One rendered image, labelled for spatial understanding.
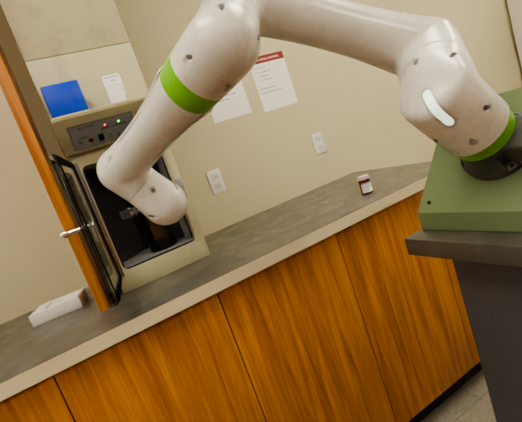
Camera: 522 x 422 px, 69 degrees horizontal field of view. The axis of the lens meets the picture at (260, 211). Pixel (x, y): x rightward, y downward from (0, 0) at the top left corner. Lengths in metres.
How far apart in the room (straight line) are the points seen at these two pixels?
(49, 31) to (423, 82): 1.10
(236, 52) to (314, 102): 1.56
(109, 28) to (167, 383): 1.11
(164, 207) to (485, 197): 0.69
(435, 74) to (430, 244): 0.35
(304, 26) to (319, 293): 0.83
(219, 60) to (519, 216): 0.60
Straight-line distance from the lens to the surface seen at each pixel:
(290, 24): 0.80
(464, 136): 0.78
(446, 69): 0.75
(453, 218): 0.91
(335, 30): 0.82
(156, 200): 0.93
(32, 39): 1.42
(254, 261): 1.13
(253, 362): 1.24
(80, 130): 1.26
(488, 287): 0.95
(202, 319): 1.14
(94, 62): 1.40
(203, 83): 0.67
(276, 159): 1.99
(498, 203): 0.86
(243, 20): 0.66
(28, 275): 1.78
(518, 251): 0.79
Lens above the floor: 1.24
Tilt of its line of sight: 9 degrees down
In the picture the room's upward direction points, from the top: 19 degrees counter-clockwise
